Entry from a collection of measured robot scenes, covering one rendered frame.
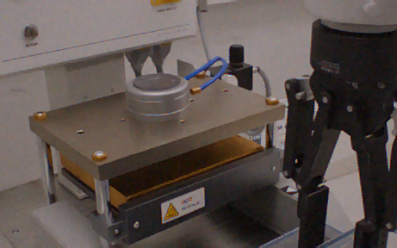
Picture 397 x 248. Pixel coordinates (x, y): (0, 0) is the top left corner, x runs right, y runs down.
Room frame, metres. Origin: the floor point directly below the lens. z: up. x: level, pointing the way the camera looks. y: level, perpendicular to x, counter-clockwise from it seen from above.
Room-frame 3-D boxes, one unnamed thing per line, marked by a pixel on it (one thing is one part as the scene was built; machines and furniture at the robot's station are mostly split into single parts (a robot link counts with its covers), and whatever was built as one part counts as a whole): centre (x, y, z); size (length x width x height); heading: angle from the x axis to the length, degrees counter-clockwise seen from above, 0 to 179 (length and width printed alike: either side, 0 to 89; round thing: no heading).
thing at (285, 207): (0.72, -0.11, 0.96); 0.26 x 0.05 x 0.07; 37
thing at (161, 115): (0.74, 0.05, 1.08); 0.31 x 0.24 x 0.13; 127
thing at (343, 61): (0.46, -0.13, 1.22); 0.08 x 0.08 x 0.09
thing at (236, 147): (0.70, 0.04, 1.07); 0.22 x 0.17 x 0.10; 127
